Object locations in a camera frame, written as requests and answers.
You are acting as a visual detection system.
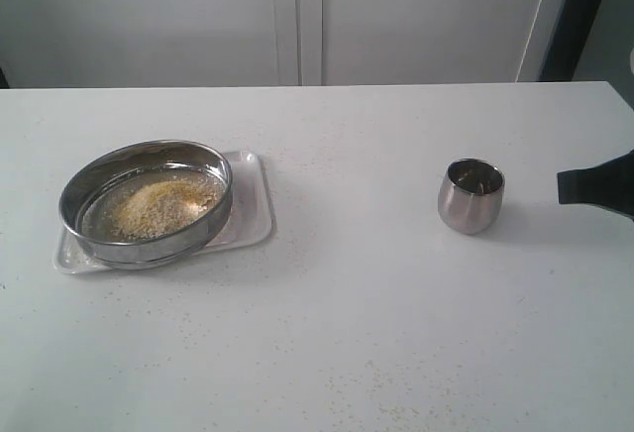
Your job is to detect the stainless steel cup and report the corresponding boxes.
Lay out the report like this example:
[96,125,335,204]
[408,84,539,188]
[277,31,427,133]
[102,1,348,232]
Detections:
[437,159,505,235]

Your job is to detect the yellow millet grains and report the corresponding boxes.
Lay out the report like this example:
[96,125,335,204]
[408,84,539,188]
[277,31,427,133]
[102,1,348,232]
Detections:
[105,174,226,242]

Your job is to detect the round stainless steel sieve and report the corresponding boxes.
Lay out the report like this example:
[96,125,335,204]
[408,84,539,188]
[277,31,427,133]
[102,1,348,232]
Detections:
[58,140,234,270]

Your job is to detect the white plastic tray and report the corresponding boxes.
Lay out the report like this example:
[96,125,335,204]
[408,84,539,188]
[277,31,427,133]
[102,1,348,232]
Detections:
[53,150,273,274]

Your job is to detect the white cabinet doors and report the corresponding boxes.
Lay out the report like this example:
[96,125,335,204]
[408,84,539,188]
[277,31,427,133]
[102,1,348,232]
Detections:
[1,0,564,88]

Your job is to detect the dark vertical post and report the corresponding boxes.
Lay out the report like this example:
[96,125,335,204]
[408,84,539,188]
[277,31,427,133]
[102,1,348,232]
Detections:
[539,0,602,82]

